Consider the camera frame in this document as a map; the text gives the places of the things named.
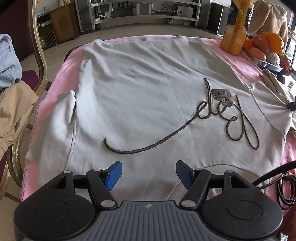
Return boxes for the red apple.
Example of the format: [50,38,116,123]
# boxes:
[252,35,270,52]
[248,47,267,61]

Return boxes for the black router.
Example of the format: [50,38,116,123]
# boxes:
[111,1,135,17]

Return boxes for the net-wrapped fruit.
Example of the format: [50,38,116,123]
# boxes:
[265,51,281,68]

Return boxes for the wooden cabinet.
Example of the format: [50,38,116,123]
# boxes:
[36,3,80,49]

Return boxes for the pink printed blanket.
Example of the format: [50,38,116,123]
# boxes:
[21,35,296,202]

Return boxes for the small silver speaker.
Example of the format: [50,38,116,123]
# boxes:
[136,3,153,16]

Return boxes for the khaki pants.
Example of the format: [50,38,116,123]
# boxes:
[0,80,40,161]

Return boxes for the pale blue knit sweater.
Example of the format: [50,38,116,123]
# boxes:
[0,34,23,89]

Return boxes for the large orange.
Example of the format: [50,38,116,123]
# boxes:
[262,31,285,56]

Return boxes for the light grey sweatshirt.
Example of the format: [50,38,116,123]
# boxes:
[25,36,293,202]

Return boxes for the black speaker cabinet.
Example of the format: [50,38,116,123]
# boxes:
[208,1,232,36]

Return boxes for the black table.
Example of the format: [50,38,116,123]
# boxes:
[63,46,77,62]

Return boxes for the silver tower speaker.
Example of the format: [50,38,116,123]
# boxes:
[75,0,96,32]

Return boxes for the beige hooded garment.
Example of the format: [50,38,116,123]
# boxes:
[249,0,289,48]

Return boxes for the maroon chair with gold frame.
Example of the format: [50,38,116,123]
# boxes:
[0,0,54,202]

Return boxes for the dark metal tray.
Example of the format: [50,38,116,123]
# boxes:
[242,47,284,74]

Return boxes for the orange juice bottle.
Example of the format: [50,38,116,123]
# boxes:
[220,0,254,56]

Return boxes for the silver television stand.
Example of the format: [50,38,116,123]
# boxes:
[89,0,202,28]

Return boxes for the black cable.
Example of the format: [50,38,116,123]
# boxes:
[252,161,296,211]

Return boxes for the beige folded cloth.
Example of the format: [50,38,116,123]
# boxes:
[260,69,292,99]

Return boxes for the red dragon fruit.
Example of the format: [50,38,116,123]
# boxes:
[279,56,293,76]

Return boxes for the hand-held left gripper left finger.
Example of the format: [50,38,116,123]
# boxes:
[50,161,122,209]

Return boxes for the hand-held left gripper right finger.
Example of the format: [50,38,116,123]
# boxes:
[176,160,250,208]

